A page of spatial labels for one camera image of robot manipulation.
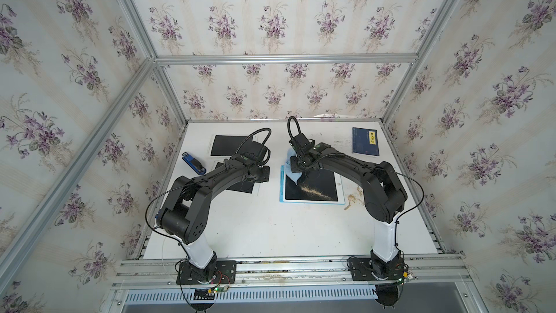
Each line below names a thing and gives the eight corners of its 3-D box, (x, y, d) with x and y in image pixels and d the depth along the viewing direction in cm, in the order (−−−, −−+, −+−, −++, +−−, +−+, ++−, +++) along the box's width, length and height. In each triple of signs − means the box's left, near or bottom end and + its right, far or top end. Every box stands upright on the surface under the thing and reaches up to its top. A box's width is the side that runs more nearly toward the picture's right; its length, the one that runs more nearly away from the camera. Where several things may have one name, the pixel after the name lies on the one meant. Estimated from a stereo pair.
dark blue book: (352, 152, 110) (353, 149, 108) (351, 128, 121) (353, 125, 119) (377, 156, 108) (379, 154, 107) (375, 132, 119) (376, 129, 118)
